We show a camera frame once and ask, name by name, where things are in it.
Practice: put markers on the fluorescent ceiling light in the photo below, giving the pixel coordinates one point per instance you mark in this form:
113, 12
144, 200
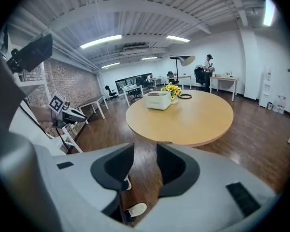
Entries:
110, 65
101, 41
177, 38
149, 58
269, 11

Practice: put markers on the round wooden table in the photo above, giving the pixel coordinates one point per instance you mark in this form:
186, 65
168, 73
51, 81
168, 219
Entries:
183, 122

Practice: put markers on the person's right hand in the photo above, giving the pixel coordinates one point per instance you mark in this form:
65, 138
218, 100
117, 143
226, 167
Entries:
7, 95

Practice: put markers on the white flower vase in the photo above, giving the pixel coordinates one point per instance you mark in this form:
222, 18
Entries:
174, 101

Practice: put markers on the person's left forearm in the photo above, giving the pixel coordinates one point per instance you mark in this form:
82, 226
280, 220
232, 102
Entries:
39, 113

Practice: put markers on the brown top white table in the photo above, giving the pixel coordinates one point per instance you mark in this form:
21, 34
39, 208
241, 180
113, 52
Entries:
90, 100

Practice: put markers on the person's white shirt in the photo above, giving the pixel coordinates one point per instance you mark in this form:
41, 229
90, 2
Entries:
26, 132

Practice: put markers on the ceiling air conditioner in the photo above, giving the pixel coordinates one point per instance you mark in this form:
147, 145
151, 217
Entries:
135, 48

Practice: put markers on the person's white shoe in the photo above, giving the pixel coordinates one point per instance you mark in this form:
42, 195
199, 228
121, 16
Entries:
128, 184
138, 209

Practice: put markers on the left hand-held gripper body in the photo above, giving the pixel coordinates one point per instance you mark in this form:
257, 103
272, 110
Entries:
58, 104

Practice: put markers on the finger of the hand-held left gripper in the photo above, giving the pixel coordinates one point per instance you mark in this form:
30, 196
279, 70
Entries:
79, 116

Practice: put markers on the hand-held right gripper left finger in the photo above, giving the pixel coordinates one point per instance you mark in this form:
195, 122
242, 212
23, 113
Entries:
75, 187

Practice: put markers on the white metal shelf rack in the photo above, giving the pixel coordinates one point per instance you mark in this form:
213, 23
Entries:
42, 78

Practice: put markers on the yellow sunflower bouquet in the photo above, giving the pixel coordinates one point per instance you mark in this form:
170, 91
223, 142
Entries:
171, 89

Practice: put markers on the black floor lamp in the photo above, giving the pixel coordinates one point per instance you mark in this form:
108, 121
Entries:
183, 59

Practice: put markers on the wooden top desk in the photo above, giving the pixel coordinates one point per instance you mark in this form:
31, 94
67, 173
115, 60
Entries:
181, 77
223, 78

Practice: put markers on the clear water bottle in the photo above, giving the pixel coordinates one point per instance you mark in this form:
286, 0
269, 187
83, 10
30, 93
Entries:
283, 105
277, 104

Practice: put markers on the white water dispenser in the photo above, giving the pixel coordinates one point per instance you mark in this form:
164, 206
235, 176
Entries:
265, 88

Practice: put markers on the white frame furniture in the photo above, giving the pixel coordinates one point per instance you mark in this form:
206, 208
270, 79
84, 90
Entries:
72, 141

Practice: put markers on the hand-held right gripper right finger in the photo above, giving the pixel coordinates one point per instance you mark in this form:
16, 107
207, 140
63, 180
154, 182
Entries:
207, 197

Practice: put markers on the white plastic bin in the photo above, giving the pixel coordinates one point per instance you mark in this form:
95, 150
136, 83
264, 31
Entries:
157, 103

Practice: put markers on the black head camera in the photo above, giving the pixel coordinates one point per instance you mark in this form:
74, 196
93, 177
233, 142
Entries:
35, 52

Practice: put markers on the black office chair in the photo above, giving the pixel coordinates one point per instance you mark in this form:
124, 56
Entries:
135, 93
199, 77
111, 91

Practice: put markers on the dark glass window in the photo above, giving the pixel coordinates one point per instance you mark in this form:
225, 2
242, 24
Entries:
125, 81

